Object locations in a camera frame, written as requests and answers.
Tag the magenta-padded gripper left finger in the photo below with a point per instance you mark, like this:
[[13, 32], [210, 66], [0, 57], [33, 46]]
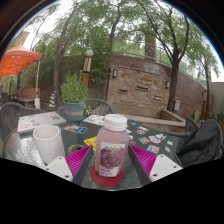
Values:
[[60, 166]]

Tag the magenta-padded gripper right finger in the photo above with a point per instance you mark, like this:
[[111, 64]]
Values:
[[164, 166]]

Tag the red juice bottle white cap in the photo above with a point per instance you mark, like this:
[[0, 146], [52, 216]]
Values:
[[111, 146]]

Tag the tape roll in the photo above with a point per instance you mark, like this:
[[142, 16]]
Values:
[[70, 148]]

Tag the white cup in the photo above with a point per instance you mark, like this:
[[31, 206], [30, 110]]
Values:
[[48, 146]]

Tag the grey wicker chair with jacket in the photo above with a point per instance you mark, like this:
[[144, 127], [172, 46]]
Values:
[[176, 140]]

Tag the black laptop with stickers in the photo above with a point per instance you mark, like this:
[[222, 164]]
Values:
[[150, 136]]

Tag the yellow card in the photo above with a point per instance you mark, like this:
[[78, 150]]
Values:
[[90, 142]]

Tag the blue picture card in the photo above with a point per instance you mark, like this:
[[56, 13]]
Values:
[[76, 129]]

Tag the flat round red coaster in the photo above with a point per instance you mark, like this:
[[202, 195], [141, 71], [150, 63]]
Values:
[[106, 181]]

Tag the silver laptop with stickers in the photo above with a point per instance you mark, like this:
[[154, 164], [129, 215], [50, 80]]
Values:
[[40, 121]]

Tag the white printed booklet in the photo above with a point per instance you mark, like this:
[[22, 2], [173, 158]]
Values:
[[95, 120]]

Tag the blue yellow striped cone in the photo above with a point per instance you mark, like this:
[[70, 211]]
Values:
[[52, 100]]

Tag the green plant in teal pot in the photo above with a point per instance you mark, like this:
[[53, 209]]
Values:
[[74, 93]]

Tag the dark forked trunk tree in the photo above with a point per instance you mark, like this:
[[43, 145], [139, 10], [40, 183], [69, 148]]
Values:
[[173, 90]]

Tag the wooden bench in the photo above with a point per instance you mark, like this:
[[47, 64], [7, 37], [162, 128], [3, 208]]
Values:
[[26, 96]]

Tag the leaning grey trunk tree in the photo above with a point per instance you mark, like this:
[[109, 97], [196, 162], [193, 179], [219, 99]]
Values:
[[58, 76]]

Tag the orange canopy tent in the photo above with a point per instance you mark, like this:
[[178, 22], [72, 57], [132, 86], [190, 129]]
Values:
[[16, 60]]

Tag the grey wall utility box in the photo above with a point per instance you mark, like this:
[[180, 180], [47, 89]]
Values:
[[177, 105]]

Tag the wall lantern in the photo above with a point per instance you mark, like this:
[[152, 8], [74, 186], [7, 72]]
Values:
[[167, 84], [114, 73]]

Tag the globe lamp post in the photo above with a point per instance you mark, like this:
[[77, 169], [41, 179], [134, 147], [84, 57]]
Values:
[[86, 71]]

